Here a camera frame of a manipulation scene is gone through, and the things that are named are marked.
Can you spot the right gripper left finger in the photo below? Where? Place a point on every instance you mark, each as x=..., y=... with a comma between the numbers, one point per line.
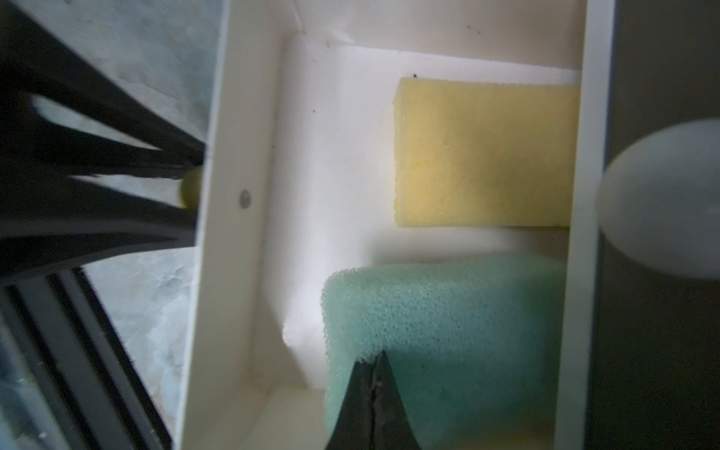
x=355, y=423

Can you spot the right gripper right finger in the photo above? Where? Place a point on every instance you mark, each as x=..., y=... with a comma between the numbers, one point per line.
x=390, y=426

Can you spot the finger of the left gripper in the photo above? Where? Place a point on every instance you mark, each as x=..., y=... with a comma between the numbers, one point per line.
x=50, y=222

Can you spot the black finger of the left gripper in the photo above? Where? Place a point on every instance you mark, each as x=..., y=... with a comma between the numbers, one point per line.
x=35, y=63

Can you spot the green sponge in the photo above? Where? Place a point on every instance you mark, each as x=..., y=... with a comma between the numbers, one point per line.
x=474, y=344

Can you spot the white drawer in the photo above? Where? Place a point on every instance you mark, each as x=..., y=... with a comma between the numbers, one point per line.
x=299, y=183

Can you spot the olive three-drawer storage box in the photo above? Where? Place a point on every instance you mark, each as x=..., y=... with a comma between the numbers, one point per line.
x=654, y=382

